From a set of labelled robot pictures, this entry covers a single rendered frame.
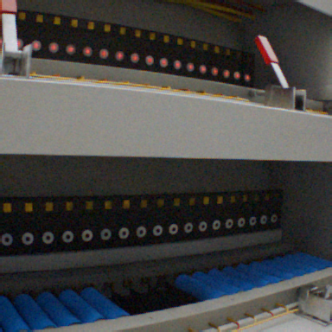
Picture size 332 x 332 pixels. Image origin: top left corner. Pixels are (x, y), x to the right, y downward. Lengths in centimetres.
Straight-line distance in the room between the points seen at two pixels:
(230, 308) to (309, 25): 42
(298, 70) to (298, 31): 6
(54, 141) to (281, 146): 21
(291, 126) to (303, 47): 25
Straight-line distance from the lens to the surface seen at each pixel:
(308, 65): 64
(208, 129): 34
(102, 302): 37
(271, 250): 57
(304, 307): 43
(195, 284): 43
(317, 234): 61
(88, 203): 43
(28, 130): 27
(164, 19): 65
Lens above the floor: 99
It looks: 13 degrees up
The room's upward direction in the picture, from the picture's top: 8 degrees counter-clockwise
